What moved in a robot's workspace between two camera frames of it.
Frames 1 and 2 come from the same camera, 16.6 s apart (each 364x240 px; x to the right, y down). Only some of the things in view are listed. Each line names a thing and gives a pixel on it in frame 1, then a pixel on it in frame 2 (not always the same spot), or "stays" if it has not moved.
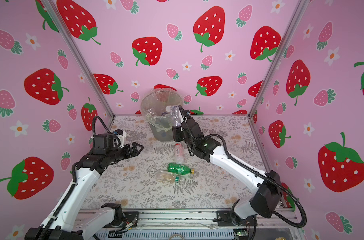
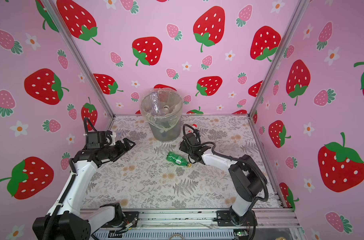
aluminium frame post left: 79,56 stays
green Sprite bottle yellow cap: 179,169 → 173,157
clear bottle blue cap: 175,114 → 154,96
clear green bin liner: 156,104 stays
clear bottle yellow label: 165,177 → 165,109
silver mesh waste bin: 156,104 stays
